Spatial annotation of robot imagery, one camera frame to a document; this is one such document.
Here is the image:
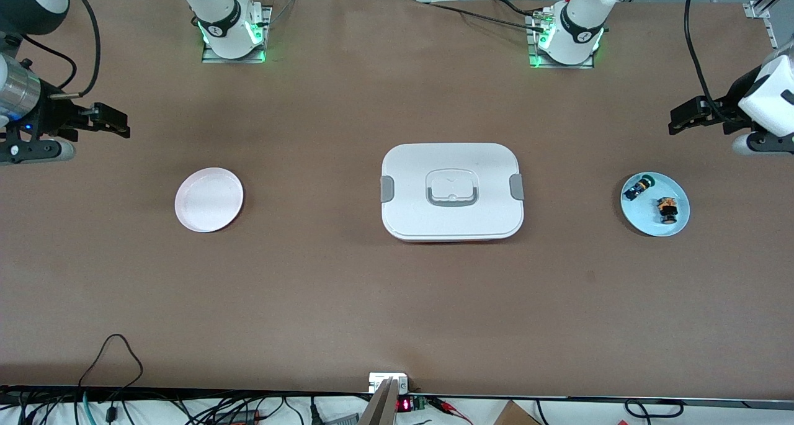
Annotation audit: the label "light blue round plate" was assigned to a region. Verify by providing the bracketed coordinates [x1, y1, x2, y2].
[620, 171, 690, 238]

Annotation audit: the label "pink round plate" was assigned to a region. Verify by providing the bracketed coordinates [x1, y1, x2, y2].
[174, 167, 244, 233]

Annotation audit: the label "white lidded lunch box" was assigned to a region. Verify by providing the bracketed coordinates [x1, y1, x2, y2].
[380, 142, 525, 243]

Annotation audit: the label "brown cardboard piece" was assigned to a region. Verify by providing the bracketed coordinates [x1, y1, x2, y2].
[493, 400, 540, 425]

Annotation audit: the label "red clip leads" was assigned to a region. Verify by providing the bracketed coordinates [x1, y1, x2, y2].
[431, 397, 473, 423]

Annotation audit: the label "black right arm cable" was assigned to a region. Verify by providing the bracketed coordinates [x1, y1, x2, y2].
[22, 0, 102, 98]

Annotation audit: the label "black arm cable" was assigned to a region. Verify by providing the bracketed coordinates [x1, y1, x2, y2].
[22, 0, 102, 98]
[684, 0, 745, 128]

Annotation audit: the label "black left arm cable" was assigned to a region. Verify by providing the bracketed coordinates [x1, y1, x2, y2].
[684, 0, 745, 128]

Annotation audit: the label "aluminium profile rail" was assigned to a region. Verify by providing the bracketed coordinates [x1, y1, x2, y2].
[743, 0, 794, 48]

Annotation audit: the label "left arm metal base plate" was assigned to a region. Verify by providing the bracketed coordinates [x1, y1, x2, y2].
[526, 9, 596, 70]

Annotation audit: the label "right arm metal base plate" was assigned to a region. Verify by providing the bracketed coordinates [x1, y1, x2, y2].
[201, 6, 272, 64]

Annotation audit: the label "black looped cable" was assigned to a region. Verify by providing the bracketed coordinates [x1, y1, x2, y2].
[77, 333, 145, 407]

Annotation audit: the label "black base power cable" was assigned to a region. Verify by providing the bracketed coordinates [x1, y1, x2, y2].
[427, 0, 550, 32]

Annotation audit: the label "black coiled cable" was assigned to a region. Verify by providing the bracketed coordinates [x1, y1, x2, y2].
[623, 399, 684, 419]

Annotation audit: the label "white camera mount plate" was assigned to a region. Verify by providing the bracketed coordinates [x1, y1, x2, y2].
[368, 372, 410, 395]

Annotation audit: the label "grey camera mount pole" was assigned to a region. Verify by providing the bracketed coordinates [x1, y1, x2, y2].
[357, 378, 401, 425]

